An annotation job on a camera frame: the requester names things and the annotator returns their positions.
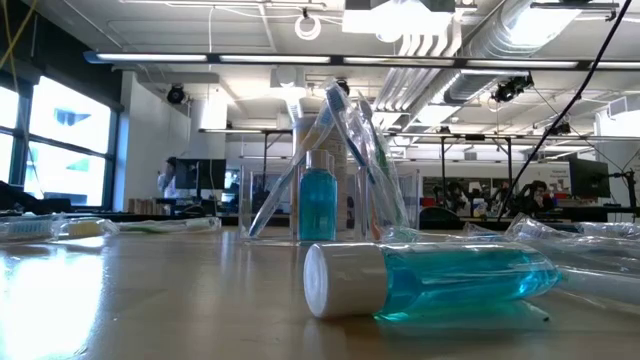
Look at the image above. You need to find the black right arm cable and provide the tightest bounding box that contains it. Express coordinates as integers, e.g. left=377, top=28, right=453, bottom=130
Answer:
left=497, top=0, right=634, bottom=222

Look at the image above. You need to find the bright ceiling light panel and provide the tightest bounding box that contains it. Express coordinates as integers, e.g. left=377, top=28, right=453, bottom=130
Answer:
left=342, top=0, right=456, bottom=37

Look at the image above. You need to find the clear acrylic organizer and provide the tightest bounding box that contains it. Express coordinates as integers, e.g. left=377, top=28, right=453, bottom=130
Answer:
left=238, top=162, right=422, bottom=246

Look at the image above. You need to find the black monitor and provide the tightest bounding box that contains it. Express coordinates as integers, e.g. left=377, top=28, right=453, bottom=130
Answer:
left=568, top=157, right=612, bottom=200
left=173, top=157, right=228, bottom=191

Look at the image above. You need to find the purple toothbrush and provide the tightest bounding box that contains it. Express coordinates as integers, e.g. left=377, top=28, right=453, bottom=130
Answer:
left=504, top=213, right=640, bottom=276

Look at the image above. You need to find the white cable coil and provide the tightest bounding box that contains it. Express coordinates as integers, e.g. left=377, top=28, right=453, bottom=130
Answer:
left=293, top=13, right=323, bottom=42

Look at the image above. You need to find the blue mouthwash bottle white cap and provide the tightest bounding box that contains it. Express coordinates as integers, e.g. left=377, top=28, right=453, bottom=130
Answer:
left=303, top=241, right=562, bottom=322
left=298, top=148, right=339, bottom=242

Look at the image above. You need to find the black aluminium table frame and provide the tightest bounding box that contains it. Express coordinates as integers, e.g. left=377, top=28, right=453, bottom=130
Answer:
left=0, top=207, right=640, bottom=232

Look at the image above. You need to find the green toothbrush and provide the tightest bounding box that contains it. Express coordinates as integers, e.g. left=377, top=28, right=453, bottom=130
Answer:
left=355, top=91, right=412, bottom=232
left=118, top=216, right=223, bottom=235
left=378, top=224, right=640, bottom=307

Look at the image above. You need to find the person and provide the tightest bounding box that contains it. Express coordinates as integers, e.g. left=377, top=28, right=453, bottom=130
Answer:
left=519, top=179, right=556, bottom=214
left=157, top=155, right=179, bottom=199

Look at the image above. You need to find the large window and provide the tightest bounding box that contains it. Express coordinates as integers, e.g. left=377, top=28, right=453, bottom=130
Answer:
left=0, top=74, right=119, bottom=211

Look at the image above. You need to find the black office chair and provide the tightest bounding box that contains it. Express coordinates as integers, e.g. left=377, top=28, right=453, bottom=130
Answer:
left=418, top=205, right=464, bottom=231

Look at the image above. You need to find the black ceiling-mounted camera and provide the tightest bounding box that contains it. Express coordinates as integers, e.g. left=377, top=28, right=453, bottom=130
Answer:
left=166, top=83, right=187, bottom=105
left=492, top=73, right=535, bottom=104

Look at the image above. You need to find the row of wooden boxes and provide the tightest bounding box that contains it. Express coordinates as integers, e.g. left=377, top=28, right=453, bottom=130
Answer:
left=127, top=197, right=171, bottom=216

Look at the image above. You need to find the silver ventilation duct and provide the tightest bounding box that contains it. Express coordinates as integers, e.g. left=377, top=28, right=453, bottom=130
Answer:
left=379, top=0, right=586, bottom=126

